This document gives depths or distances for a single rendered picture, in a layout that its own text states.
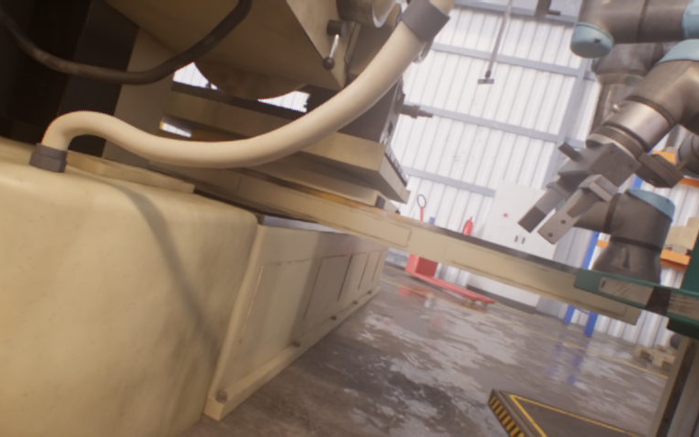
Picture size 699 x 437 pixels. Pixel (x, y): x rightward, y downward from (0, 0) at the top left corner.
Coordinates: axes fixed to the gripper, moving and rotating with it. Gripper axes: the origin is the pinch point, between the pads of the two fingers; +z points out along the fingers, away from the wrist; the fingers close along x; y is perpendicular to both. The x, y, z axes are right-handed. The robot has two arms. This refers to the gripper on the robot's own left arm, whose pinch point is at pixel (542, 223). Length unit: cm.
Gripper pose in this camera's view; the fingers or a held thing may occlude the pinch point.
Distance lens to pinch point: 70.3
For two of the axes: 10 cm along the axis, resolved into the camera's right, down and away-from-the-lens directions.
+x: -2.4, 0.9, -9.7
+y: -7.5, -6.5, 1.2
